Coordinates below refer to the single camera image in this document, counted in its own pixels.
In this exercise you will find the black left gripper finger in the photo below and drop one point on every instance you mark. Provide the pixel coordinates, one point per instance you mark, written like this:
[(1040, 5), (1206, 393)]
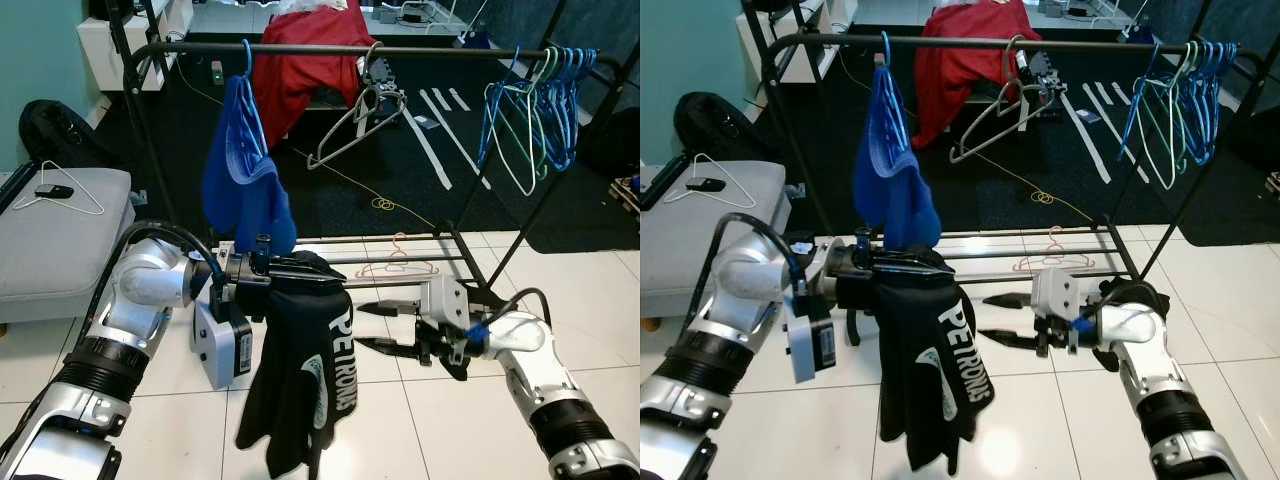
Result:
[(305, 282), (300, 262), (915, 280), (910, 260)]

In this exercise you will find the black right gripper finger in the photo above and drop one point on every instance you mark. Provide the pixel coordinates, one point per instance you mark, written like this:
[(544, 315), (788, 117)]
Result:
[(400, 352), (1015, 342), (395, 310), (1010, 301)]

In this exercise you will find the dark grey plastic hanger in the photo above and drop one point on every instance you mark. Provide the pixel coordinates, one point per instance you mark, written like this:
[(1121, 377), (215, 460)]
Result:
[(330, 150), (972, 145), (375, 105), (1025, 98)]

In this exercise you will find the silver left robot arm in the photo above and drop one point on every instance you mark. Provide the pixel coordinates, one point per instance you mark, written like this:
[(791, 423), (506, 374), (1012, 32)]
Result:
[(140, 290), (745, 290)]

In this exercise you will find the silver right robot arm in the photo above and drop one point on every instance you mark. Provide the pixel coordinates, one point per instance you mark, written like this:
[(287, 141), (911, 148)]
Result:
[(1160, 400), (560, 400)]

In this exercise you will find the pink plastic hanger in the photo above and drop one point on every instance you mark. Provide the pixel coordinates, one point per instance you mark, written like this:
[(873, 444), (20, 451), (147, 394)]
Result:
[(1060, 260), (400, 268)]

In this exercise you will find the light green plastic hanger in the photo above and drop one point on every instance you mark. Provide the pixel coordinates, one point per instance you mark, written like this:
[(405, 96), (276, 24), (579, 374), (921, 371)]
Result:
[(525, 190), (548, 110), (1165, 185), (1190, 105)]

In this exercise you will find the black rubber floor mat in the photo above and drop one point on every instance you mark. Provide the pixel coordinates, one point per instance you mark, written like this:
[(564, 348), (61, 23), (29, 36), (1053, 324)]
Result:
[(330, 210), (1000, 205)]

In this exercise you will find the blue shirt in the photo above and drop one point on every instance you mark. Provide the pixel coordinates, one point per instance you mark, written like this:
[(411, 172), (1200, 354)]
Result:
[(245, 200), (895, 200)]

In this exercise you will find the black crumpled garment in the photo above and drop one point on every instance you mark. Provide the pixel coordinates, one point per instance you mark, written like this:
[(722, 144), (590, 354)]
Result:
[(1120, 290)]

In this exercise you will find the grey upholstered ottoman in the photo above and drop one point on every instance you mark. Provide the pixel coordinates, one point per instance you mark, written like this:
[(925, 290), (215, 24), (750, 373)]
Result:
[(60, 250), (700, 240)]

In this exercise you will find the long white floor strip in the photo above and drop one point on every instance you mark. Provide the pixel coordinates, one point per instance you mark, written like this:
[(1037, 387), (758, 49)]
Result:
[(430, 150), (1088, 145), (1102, 110), (442, 115)]

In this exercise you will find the red cloth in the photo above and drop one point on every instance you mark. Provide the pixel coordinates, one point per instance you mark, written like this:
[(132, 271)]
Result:
[(300, 85), (960, 85)]

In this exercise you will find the small white card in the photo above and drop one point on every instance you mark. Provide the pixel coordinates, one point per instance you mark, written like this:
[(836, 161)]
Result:
[(424, 121), (1083, 115)]

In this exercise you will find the black machine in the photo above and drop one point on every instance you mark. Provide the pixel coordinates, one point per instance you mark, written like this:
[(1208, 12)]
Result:
[(380, 78), (1040, 72)]

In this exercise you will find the black backpack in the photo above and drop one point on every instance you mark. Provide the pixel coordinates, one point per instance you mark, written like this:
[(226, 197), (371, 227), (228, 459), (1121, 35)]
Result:
[(720, 125), (60, 135)]

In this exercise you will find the small grey power box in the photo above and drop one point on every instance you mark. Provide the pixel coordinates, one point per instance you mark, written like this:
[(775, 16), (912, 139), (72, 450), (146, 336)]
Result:
[(216, 70)]

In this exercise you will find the short white floor strip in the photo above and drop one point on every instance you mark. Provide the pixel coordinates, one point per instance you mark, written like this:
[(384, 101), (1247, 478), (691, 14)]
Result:
[(459, 98), (1100, 93), (442, 100), (1118, 92)]

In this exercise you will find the white shelf unit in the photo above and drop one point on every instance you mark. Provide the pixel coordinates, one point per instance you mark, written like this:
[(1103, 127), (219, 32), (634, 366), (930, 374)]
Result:
[(110, 60), (770, 55)]

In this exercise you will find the white low platform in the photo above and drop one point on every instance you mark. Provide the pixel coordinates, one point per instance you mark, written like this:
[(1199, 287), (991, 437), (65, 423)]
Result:
[(1060, 20), (400, 25)]

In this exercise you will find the black metal clothes rack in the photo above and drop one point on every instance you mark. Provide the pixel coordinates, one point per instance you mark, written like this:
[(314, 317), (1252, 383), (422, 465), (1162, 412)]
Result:
[(450, 50), (1100, 45)]

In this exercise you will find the black metal pole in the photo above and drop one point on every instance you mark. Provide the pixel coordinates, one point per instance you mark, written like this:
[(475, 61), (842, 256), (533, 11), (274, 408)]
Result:
[(577, 20), (120, 25), (1220, 20), (757, 20)]

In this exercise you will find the small blue object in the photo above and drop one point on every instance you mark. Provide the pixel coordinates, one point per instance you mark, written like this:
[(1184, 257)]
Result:
[(1141, 35), (476, 40)]

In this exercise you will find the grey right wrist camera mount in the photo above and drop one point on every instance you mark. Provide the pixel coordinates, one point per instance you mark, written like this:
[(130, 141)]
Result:
[(445, 300), (1055, 295)]

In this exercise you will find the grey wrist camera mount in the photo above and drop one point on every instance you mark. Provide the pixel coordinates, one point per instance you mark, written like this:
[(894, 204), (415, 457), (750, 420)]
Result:
[(1055, 295), (805, 345), (215, 345), (445, 300)]

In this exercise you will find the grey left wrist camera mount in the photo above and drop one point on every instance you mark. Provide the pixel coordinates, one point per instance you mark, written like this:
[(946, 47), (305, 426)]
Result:
[(805, 345), (215, 345)]

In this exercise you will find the small metal bracket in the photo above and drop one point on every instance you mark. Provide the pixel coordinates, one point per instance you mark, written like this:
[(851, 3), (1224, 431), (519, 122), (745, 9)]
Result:
[(140, 196)]

